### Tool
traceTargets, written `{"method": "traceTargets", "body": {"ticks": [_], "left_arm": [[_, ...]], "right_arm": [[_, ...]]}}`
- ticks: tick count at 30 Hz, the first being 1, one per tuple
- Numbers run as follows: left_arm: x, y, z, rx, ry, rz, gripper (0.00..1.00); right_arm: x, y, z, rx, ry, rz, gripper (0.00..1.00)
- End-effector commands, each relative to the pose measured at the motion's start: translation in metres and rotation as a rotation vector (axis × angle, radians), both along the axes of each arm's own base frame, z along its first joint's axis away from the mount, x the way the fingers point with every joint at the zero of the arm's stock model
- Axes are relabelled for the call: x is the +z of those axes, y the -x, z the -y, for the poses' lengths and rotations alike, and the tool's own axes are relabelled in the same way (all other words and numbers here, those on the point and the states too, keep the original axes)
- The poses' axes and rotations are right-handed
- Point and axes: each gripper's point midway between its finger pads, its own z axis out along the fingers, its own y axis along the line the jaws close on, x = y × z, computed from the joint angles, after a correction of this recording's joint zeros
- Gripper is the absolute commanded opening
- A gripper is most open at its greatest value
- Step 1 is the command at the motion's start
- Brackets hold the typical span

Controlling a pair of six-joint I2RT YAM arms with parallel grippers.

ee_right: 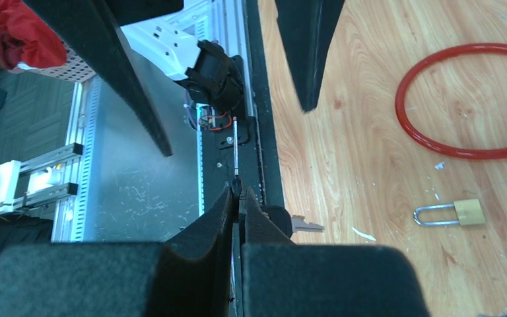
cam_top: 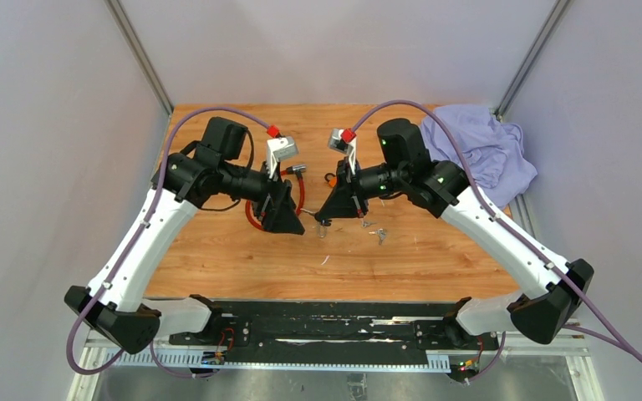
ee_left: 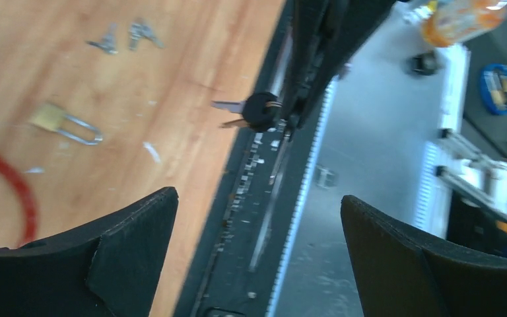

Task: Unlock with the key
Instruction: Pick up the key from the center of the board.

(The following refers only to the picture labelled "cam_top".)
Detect brass padlock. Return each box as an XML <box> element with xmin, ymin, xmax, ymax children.
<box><xmin>317</xmin><ymin>221</ymin><xmax>330</xmax><ymax>238</ymax></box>

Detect silver key pair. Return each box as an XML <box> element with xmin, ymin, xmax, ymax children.
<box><xmin>368</xmin><ymin>228</ymin><xmax>387</xmax><ymax>246</ymax></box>

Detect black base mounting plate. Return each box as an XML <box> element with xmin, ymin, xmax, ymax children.
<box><xmin>168</xmin><ymin>300</ymin><xmax>499</xmax><ymax>368</ymax></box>

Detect black head key bunch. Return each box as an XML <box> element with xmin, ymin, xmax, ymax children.
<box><xmin>301</xmin><ymin>208</ymin><xmax>332</xmax><ymax>227</ymax></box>

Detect red cable lock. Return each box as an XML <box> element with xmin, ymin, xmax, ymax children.
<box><xmin>245</xmin><ymin>164</ymin><xmax>307</xmax><ymax>231</ymax></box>

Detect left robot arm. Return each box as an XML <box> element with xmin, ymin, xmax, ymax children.
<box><xmin>64</xmin><ymin>117</ymin><xmax>305</xmax><ymax>354</ymax></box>

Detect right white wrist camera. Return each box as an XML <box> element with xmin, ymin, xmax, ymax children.
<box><xmin>328</xmin><ymin>129</ymin><xmax>358</xmax><ymax>175</ymax></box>

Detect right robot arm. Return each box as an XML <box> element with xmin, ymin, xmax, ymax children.
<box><xmin>314</xmin><ymin>118</ymin><xmax>594</xmax><ymax>348</ymax></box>

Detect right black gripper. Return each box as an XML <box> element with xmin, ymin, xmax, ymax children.
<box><xmin>318</xmin><ymin>157</ymin><xmax>407</xmax><ymax>221</ymax></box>

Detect lavender crumpled cloth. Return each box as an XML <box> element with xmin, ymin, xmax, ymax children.
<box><xmin>434</xmin><ymin>104</ymin><xmax>538</xmax><ymax>209</ymax></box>

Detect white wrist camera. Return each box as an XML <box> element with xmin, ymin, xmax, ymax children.
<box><xmin>328</xmin><ymin>129</ymin><xmax>358</xmax><ymax>175</ymax></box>
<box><xmin>266</xmin><ymin>136</ymin><xmax>299</xmax><ymax>180</ymax></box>

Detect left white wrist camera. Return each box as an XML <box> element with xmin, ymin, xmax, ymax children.
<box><xmin>266</xmin><ymin>136</ymin><xmax>299</xmax><ymax>180</ymax></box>

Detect orange black padlock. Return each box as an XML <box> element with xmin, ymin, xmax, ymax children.
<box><xmin>324</xmin><ymin>173</ymin><xmax>338</xmax><ymax>188</ymax></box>

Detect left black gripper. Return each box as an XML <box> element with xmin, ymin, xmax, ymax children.
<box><xmin>221</xmin><ymin>155</ymin><xmax>306</xmax><ymax>233</ymax></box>

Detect aluminium frame rail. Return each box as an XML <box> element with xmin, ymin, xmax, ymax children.
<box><xmin>88</xmin><ymin>312</ymin><xmax>588</xmax><ymax>373</ymax></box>

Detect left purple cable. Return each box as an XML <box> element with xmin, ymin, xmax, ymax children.
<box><xmin>66</xmin><ymin>107</ymin><xmax>281</xmax><ymax>380</ymax></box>

